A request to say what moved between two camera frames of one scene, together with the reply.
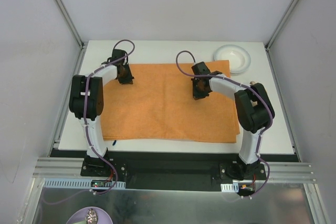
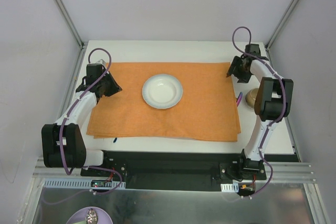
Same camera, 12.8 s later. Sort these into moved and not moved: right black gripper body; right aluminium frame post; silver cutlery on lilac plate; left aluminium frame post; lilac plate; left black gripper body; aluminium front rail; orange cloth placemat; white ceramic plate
Moved: left black gripper body; right black gripper body; white ceramic plate
Not moved: orange cloth placemat; left aluminium frame post; lilac plate; aluminium front rail; right aluminium frame post; silver cutlery on lilac plate
